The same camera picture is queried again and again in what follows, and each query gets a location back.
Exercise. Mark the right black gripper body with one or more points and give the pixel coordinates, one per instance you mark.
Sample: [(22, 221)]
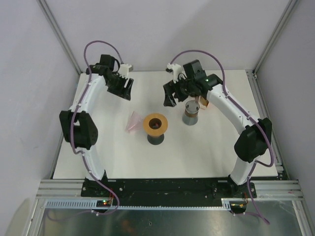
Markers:
[(184, 89)]

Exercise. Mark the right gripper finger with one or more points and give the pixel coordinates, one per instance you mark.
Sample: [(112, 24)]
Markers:
[(169, 101), (168, 89)]

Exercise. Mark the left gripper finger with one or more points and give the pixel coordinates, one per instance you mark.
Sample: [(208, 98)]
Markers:
[(122, 94), (127, 93)]

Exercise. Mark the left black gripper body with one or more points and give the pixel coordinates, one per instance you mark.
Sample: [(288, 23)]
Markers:
[(116, 80)]

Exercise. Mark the wooden dripper ring holder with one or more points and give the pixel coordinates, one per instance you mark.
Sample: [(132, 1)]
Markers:
[(155, 124)]

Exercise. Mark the red-rimmed glass carafe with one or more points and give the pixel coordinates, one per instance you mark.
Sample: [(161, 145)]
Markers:
[(155, 140)]

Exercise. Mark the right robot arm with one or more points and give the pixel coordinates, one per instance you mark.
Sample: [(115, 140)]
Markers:
[(254, 133)]

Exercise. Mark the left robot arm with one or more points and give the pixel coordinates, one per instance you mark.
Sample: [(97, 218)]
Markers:
[(78, 127)]

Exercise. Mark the coffee filter box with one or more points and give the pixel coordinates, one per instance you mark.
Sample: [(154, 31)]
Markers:
[(203, 103)]

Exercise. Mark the grey glass carafe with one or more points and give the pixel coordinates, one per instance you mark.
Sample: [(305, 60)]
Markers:
[(190, 115)]

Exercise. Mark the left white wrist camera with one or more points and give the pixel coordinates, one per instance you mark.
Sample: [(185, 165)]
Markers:
[(125, 69)]

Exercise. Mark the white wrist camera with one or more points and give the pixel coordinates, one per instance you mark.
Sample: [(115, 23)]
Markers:
[(177, 71), (125, 69)]

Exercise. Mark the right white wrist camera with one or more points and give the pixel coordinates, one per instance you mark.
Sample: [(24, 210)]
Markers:
[(177, 71)]

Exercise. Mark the aluminium frame rail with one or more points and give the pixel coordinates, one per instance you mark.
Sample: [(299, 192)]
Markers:
[(265, 189)]

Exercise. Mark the grey slotted cable duct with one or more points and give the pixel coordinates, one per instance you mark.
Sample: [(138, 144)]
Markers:
[(99, 204)]

